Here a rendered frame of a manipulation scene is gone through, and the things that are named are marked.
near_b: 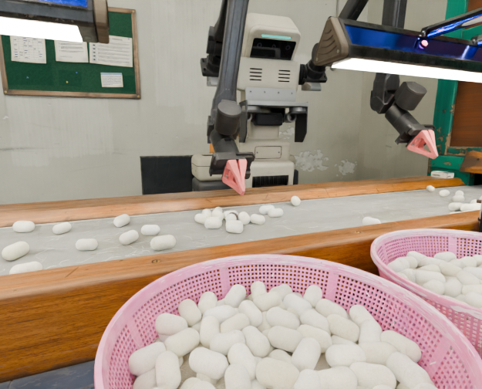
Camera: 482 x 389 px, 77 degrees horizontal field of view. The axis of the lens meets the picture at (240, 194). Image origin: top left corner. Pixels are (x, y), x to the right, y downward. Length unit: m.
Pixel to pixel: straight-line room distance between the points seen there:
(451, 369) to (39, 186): 2.71
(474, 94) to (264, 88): 0.73
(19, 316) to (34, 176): 2.44
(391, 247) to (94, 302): 0.40
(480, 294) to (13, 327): 0.48
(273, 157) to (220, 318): 1.07
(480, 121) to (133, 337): 1.24
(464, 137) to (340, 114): 1.95
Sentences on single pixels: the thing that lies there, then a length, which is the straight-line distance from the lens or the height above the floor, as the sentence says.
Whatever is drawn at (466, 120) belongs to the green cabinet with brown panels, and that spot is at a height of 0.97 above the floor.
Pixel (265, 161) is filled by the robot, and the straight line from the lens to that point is 1.31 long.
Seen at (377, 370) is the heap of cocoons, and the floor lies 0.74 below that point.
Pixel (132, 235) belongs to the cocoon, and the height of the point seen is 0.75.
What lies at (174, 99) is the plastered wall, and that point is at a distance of 2.66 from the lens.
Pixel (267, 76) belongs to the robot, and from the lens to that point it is 1.33.
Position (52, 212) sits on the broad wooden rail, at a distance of 0.73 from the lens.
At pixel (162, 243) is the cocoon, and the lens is 0.48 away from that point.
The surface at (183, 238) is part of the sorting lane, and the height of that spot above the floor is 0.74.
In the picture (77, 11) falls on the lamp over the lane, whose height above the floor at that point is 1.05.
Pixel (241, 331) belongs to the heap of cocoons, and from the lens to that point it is 0.29.
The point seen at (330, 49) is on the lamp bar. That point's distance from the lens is 0.60.
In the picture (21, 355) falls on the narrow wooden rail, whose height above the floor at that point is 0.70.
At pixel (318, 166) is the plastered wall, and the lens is 3.08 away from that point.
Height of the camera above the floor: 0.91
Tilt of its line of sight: 11 degrees down
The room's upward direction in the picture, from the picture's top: straight up
